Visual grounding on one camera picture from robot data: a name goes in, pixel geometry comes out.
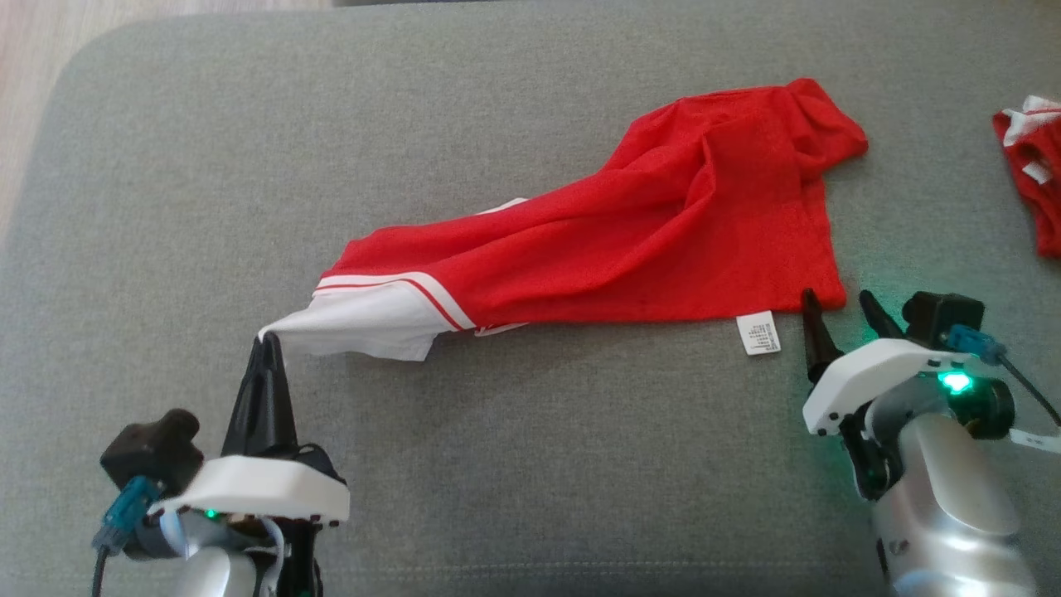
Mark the red garment with number 23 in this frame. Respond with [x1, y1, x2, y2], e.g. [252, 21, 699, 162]
[259, 77, 870, 362]

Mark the right cable with blue connector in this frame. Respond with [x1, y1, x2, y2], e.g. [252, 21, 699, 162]
[945, 325, 1061, 428]

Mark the red and white garment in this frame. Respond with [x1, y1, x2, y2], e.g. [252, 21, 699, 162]
[992, 95, 1061, 258]

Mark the left cable with blue connector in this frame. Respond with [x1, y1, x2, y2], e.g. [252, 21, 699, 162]
[90, 477, 162, 597]

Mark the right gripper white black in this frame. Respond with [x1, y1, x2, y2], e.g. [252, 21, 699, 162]
[802, 289, 975, 436]

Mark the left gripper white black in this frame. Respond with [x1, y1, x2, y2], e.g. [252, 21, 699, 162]
[149, 336, 351, 525]

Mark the white cable label tag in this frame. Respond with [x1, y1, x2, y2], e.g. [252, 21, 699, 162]
[1010, 427, 1061, 455]

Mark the cable with blue connector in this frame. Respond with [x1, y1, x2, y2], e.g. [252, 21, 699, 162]
[945, 325, 1061, 428]
[90, 477, 162, 597]

